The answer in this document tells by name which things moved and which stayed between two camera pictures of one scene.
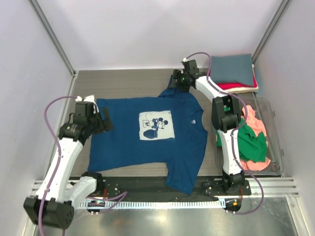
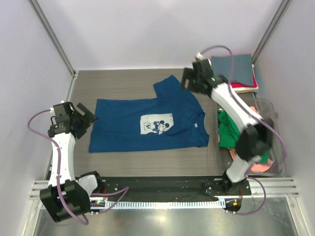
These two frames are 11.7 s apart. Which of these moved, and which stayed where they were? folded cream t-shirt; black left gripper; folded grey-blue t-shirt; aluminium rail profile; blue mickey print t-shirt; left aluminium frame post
Moved: blue mickey print t-shirt; black left gripper
Stayed: folded grey-blue t-shirt; folded cream t-shirt; left aluminium frame post; aluminium rail profile
